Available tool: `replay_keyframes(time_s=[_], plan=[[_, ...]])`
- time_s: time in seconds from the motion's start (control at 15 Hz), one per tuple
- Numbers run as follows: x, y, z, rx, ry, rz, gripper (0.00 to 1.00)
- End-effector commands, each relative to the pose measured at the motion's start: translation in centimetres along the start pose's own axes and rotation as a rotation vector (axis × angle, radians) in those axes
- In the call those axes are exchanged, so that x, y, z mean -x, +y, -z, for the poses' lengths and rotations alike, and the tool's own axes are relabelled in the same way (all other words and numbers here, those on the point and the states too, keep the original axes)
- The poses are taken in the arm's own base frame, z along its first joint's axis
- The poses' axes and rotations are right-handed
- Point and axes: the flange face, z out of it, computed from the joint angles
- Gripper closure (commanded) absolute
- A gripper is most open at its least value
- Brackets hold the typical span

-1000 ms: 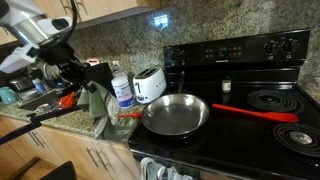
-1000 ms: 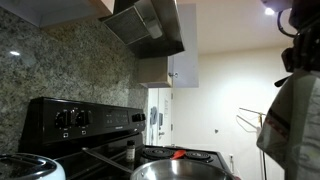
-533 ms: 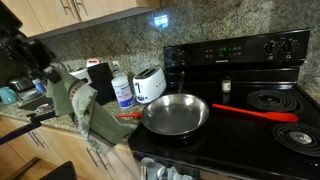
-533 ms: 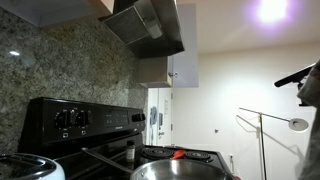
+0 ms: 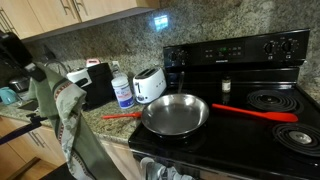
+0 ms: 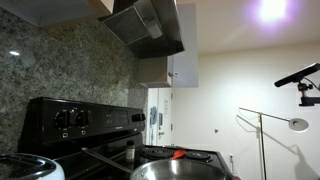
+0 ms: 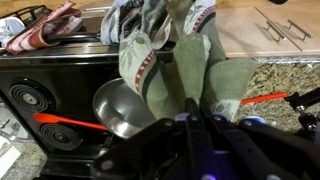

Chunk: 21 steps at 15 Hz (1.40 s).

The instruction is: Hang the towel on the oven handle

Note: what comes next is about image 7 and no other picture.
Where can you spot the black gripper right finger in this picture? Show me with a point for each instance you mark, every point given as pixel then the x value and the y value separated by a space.
pixel 283 150

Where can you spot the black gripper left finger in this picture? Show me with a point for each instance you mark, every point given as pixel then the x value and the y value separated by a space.
pixel 193 140

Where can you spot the green towel with floral band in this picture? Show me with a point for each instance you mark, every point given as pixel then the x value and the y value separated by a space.
pixel 190 66

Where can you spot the grey floral towel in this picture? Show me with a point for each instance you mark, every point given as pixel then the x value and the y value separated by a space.
pixel 116 20

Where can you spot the red striped towel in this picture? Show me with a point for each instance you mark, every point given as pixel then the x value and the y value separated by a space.
pixel 43 30

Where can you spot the white patterned towel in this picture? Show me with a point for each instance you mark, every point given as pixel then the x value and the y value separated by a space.
pixel 10 30

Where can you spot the stainless steel pot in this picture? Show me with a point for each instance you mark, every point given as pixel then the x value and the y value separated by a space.
pixel 120 106

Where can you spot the wooden lower cabinets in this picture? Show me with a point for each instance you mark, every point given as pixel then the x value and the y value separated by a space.
pixel 260 33

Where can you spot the red silicone spatula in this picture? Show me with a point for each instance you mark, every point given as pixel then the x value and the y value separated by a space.
pixel 66 120

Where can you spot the black coil burner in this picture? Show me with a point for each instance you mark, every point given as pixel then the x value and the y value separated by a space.
pixel 29 97
pixel 60 136

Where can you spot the black electric stove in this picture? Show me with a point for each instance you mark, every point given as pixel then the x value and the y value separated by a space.
pixel 66 73

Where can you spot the white paper sheet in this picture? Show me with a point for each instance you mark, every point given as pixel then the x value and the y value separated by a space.
pixel 8 160

